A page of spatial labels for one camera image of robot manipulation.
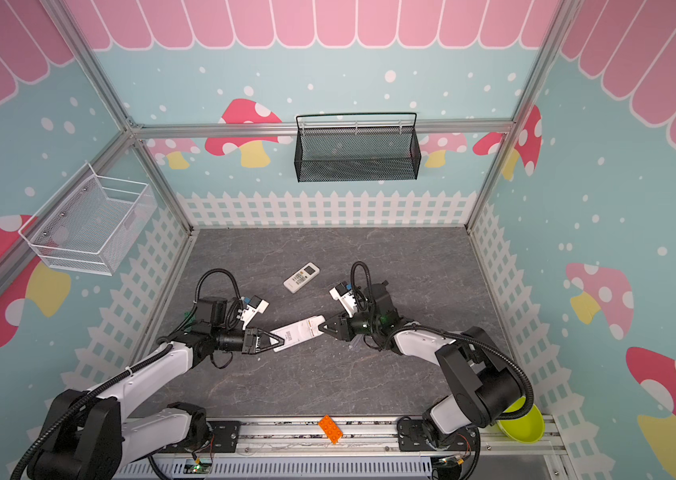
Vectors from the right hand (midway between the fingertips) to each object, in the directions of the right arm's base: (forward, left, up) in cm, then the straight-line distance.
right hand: (321, 326), depth 82 cm
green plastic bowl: (-23, -52, -10) cm, 57 cm away
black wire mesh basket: (+48, -11, +23) cm, 55 cm away
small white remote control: (+21, +12, -10) cm, 26 cm away
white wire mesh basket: (+50, +97, -8) cm, 109 cm away
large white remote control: (-2, +6, +1) cm, 7 cm away
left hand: (-7, +10, +1) cm, 12 cm away
